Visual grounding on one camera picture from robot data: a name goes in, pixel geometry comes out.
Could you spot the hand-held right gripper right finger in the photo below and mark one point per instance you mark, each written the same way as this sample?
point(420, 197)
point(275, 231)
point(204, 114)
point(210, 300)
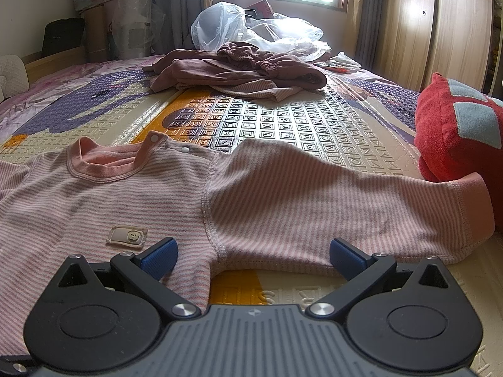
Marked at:
point(346, 257)

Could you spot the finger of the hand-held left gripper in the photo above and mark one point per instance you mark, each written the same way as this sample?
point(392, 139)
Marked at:
point(15, 365)

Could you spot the beige dimpled pillow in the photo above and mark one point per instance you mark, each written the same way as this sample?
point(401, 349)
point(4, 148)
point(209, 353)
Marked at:
point(11, 75)

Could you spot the red book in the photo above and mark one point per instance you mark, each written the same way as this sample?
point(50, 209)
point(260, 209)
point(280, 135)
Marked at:
point(263, 8)

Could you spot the clear crumpled plastic bag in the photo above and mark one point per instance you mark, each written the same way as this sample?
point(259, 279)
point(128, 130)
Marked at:
point(290, 31)

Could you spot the wooden wardrobe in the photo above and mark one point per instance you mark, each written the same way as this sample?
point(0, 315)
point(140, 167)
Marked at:
point(452, 27)

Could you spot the pink striped baby shirt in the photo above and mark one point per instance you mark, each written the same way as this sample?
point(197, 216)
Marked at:
point(275, 196)

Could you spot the mauve elastic-cuff pants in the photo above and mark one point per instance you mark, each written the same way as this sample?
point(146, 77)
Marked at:
point(283, 66)

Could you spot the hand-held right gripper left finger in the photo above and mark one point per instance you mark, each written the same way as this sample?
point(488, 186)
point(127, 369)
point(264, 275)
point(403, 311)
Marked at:
point(159, 259)

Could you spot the tall cardboard carton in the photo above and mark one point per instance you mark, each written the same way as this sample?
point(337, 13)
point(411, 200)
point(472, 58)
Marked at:
point(96, 33)

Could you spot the wooden headboard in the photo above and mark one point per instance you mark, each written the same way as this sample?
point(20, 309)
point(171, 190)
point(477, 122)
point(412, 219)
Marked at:
point(51, 62)

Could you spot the mauve striped garment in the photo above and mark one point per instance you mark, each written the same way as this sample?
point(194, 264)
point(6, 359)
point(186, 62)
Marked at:
point(267, 91)

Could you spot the red cushion with grey patches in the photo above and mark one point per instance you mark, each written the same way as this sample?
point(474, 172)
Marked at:
point(436, 137)

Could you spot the mauve sweatshirt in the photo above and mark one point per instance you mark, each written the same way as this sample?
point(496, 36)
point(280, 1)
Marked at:
point(188, 70)

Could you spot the printed foam play mat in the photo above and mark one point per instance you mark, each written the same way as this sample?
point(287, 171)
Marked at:
point(294, 125)

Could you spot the grey and beige curtain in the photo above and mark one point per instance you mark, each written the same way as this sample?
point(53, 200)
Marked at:
point(369, 15)
point(180, 8)

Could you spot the plastic wrapped bundle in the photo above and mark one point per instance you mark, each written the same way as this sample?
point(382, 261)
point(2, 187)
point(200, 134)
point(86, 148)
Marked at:
point(129, 15)

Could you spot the black bag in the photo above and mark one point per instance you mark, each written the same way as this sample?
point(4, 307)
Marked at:
point(63, 37)

